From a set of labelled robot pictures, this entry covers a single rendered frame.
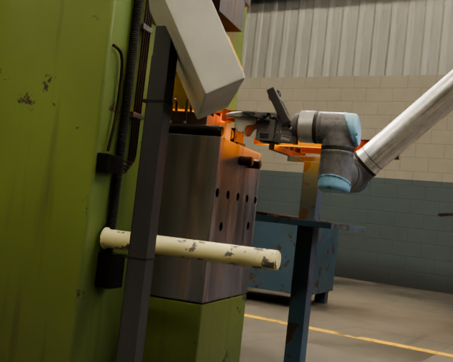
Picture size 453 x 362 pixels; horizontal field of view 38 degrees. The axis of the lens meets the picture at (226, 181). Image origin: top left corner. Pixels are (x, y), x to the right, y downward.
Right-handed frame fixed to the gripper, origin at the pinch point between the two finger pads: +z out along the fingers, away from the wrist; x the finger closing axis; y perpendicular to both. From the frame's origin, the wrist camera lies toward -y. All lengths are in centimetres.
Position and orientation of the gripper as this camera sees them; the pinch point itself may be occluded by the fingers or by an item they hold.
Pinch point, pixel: (233, 115)
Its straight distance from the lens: 193.0
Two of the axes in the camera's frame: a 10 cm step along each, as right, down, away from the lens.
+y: -1.1, 9.9, -0.5
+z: -9.3, -0.8, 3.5
